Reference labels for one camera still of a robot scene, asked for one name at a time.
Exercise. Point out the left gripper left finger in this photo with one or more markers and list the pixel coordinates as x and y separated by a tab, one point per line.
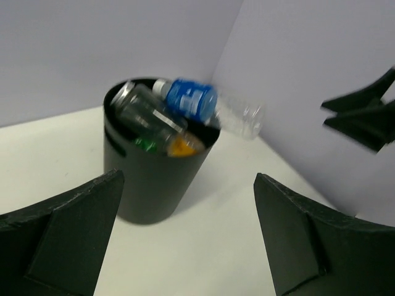
57	246

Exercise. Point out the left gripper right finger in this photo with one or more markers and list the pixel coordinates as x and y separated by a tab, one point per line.
313	249

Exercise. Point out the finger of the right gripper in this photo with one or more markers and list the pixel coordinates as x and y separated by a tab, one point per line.
373	127
369	96

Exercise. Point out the clear bottle blue label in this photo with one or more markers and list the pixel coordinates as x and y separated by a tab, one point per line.
211	106

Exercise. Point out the green plastic bottle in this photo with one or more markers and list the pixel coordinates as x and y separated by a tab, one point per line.
146	145

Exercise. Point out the orange juice bottle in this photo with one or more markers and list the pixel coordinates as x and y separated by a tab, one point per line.
185	146

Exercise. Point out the clear plastic cup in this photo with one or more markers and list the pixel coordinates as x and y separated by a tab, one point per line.
137	108

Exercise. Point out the black plastic bin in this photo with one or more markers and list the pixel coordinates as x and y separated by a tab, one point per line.
154	184

